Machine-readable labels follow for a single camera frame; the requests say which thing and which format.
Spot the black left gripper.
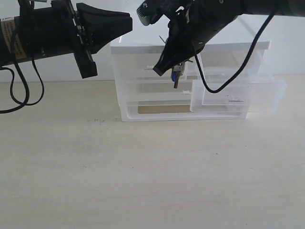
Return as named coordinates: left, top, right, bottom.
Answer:
left=30, top=0, right=133, bottom=79

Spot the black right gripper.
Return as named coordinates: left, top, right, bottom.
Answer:
left=153, top=4, right=214, bottom=76

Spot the key bunch with blue tag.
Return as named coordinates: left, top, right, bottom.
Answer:
left=171, top=62, right=185, bottom=89

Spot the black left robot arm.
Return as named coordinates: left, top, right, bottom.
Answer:
left=0, top=0, right=133, bottom=82

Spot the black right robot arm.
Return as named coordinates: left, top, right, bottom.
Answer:
left=163, top=0, right=305, bottom=65

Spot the white plastic drawer cabinet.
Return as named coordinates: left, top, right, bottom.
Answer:
left=110, top=14, right=272, bottom=123

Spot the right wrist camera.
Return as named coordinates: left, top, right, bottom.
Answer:
left=136, top=0, right=191, bottom=26

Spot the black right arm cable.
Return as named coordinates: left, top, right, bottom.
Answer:
left=173, top=4, right=277, bottom=94

